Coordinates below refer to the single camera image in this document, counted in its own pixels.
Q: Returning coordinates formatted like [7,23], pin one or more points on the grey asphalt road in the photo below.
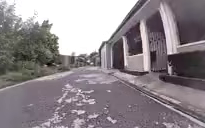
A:
[90,100]

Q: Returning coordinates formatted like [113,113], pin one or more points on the building with white columns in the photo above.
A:
[156,40]

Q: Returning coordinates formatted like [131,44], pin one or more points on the concrete pavement strip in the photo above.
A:
[176,93]

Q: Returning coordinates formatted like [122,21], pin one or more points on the row of trees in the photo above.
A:
[20,43]

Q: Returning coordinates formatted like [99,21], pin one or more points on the grass verge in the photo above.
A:
[13,78]

